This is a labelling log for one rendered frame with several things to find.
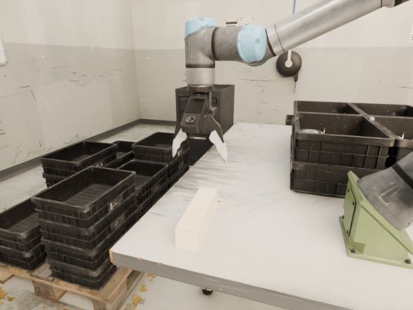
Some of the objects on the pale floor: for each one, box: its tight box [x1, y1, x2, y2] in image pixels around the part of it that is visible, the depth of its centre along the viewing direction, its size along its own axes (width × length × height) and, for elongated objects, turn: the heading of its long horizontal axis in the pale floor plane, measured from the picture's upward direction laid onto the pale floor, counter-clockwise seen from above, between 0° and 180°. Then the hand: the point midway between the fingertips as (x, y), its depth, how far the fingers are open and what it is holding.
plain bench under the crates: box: [109, 122, 413, 310], centre depth 130 cm, size 160×160×70 cm
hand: (198, 161), depth 74 cm, fingers open, 14 cm apart
